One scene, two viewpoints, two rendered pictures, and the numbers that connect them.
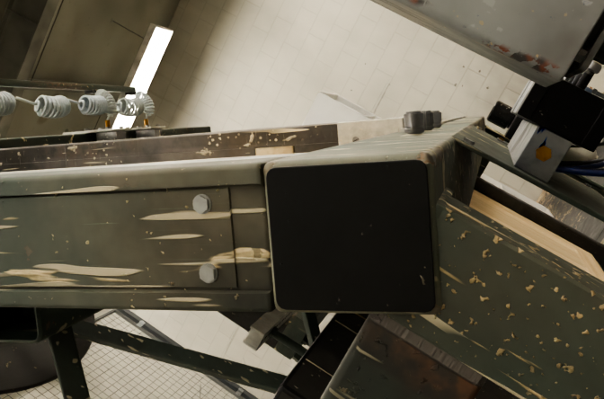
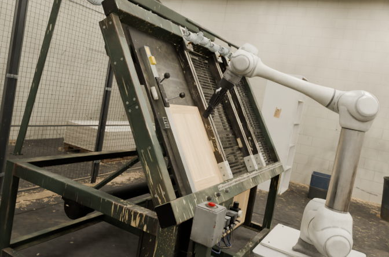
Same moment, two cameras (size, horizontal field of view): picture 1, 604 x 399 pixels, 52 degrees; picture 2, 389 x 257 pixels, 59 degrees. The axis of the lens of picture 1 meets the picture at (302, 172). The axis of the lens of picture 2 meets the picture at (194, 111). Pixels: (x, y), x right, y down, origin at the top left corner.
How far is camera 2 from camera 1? 1.47 m
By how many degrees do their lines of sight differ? 21
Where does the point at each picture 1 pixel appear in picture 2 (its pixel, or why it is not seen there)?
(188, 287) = (153, 193)
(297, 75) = (316, 52)
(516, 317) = (164, 238)
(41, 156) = (189, 73)
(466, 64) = not seen: hidden behind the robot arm
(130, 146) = (200, 102)
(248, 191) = (167, 199)
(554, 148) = not seen: hidden behind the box
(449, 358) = (157, 231)
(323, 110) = not seen: hidden behind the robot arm
